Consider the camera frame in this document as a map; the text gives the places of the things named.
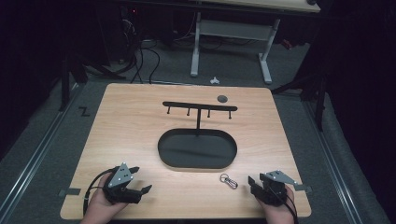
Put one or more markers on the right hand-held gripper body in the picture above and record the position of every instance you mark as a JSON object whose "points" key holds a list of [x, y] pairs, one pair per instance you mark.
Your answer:
{"points": [[274, 189]]}

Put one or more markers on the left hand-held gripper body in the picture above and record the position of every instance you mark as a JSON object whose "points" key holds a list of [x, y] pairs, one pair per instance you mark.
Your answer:
{"points": [[120, 177]]}

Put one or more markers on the black key rack with tray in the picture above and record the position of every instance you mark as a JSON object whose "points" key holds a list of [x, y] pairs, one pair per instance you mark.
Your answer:
{"points": [[197, 149]]}

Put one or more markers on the person's right hand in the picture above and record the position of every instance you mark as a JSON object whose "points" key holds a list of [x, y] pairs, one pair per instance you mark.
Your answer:
{"points": [[278, 213]]}

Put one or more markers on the person's left hand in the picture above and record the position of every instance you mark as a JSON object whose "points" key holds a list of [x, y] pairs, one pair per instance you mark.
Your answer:
{"points": [[98, 205]]}

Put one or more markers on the grey tape strip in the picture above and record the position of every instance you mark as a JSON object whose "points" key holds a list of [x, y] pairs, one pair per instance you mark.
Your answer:
{"points": [[71, 192], [303, 188]]}

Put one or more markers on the black round table grommet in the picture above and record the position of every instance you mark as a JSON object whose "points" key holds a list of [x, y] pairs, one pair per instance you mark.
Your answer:
{"points": [[222, 99]]}

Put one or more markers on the white crumpled scrap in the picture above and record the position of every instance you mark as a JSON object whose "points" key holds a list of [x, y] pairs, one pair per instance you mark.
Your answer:
{"points": [[214, 81]]}

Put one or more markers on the black metal stand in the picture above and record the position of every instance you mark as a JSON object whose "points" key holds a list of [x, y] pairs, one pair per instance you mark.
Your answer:
{"points": [[314, 87], [71, 68]]}

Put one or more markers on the metal floor rail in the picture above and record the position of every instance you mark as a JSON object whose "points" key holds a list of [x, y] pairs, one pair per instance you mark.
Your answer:
{"points": [[34, 161], [334, 165]]}

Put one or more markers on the white frame desk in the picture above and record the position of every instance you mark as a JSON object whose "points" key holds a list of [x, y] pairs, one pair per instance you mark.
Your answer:
{"points": [[236, 30]]}

